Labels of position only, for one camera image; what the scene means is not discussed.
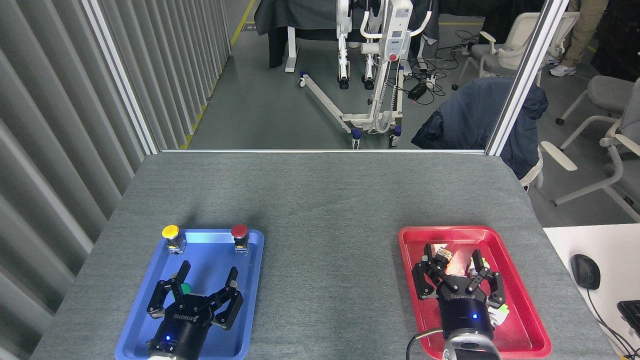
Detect white side table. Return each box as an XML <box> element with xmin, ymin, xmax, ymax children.
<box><xmin>543</xmin><ymin>223</ymin><xmax>640</xmax><ymax>360</ymax></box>

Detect white hanging robot legs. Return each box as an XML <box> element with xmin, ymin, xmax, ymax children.
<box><xmin>335</xmin><ymin>0</ymin><xmax>377</xmax><ymax>91</ymax></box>

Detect dark blue jacket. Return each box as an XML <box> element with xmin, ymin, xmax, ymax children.
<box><xmin>411</xmin><ymin>76</ymin><xmax>550</xmax><ymax>181</ymax></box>

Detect black computer mouse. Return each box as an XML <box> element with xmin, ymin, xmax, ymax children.
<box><xmin>570</xmin><ymin>254</ymin><xmax>601</xmax><ymax>291</ymax></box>

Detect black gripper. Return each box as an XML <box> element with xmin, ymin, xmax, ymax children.
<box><xmin>412</xmin><ymin>243</ymin><xmax>507</xmax><ymax>337</ymax></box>
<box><xmin>146</xmin><ymin>260</ymin><xmax>245</xmax><ymax>360</ymax></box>

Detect white chair under jacket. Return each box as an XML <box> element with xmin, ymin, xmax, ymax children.
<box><xmin>520</xmin><ymin>150</ymin><xmax>546</xmax><ymax>192</ymax></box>

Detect table with dark cloth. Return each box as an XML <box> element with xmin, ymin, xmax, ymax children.
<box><xmin>253</xmin><ymin>0</ymin><xmax>441</xmax><ymax>74</ymax></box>

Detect red push button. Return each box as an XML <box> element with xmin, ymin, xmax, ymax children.
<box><xmin>230</xmin><ymin>224</ymin><xmax>250</xmax><ymax>254</ymax></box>

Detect white and green switch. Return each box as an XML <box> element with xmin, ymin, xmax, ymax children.
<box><xmin>487</xmin><ymin>302</ymin><xmax>511</xmax><ymax>328</ymax></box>

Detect white office chair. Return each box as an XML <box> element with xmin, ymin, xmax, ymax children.
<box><xmin>451</xmin><ymin>11</ymin><xmax>581</xmax><ymax>92</ymax></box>

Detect yellow push button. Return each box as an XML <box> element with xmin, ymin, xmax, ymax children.
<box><xmin>161</xmin><ymin>224</ymin><xmax>187</xmax><ymax>255</ymax></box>

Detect red plastic tray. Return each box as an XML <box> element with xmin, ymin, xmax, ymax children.
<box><xmin>398</xmin><ymin>225</ymin><xmax>553</xmax><ymax>359</ymax></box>

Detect black floor cables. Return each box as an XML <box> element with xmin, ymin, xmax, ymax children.
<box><xmin>400</xmin><ymin>29</ymin><xmax>482</xmax><ymax>106</ymax></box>

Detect white chair with grey seat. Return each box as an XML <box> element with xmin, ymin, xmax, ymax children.
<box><xmin>540</xmin><ymin>80</ymin><xmax>640</xmax><ymax>223</ymax></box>
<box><xmin>555</xmin><ymin>75</ymin><xmax>640</xmax><ymax>126</ymax></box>

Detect blue plastic tray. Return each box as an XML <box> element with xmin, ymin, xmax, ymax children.
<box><xmin>115</xmin><ymin>228</ymin><xmax>265</xmax><ymax>360</ymax></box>

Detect silver post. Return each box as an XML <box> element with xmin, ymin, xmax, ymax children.
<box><xmin>81</xmin><ymin>0</ymin><xmax>160</xmax><ymax>156</ymax></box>
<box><xmin>485</xmin><ymin>0</ymin><xmax>571</xmax><ymax>157</ymax></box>

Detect green push button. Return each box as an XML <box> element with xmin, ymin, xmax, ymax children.
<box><xmin>169</xmin><ymin>274</ymin><xmax>194</xmax><ymax>302</ymax></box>

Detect person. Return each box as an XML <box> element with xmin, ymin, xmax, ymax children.
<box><xmin>547</xmin><ymin>0</ymin><xmax>610</xmax><ymax>78</ymax></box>

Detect white wheeled stand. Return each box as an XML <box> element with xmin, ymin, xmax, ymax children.
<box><xmin>298</xmin><ymin>0</ymin><xmax>434</xmax><ymax>150</ymax></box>

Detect black keyboard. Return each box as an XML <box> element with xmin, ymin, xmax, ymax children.
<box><xmin>617</xmin><ymin>300</ymin><xmax>640</xmax><ymax>336</ymax></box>

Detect black selector switch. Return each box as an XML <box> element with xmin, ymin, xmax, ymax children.
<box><xmin>431</xmin><ymin>243</ymin><xmax>455</xmax><ymax>267</ymax></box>

